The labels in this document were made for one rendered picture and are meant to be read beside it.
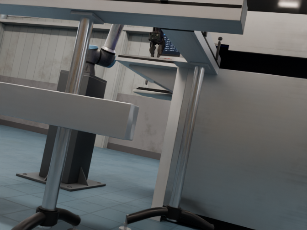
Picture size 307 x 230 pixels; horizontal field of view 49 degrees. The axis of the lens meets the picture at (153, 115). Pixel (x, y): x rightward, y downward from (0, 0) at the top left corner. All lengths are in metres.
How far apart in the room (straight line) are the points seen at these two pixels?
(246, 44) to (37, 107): 1.14
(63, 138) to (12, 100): 0.25
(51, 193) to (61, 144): 0.17
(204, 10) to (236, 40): 0.84
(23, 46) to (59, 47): 0.99
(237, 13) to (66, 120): 0.65
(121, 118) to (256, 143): 0.90
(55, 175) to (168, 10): 0.68
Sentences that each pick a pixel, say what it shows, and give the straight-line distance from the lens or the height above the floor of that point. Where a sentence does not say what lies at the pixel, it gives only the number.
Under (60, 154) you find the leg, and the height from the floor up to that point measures 0.34.
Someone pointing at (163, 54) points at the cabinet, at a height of 1.17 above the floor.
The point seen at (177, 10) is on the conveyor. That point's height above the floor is 0.86.
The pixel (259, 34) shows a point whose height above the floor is 1.08.
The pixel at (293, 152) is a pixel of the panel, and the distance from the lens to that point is 1.81.
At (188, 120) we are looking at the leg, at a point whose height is 0.56.
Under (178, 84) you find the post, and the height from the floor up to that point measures 0.76.
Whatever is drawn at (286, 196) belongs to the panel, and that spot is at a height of 0.29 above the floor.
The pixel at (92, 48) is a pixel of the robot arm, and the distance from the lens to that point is 2.53.
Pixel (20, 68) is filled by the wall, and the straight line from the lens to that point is 8.18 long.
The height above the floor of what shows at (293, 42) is 1.06.
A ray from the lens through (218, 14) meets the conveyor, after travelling 1.07.
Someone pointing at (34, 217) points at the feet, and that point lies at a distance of 1.22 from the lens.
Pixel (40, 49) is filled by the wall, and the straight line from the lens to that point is 7.94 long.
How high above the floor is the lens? 0.47
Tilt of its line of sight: 3 degrees up
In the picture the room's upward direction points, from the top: 11 degrees clockwise
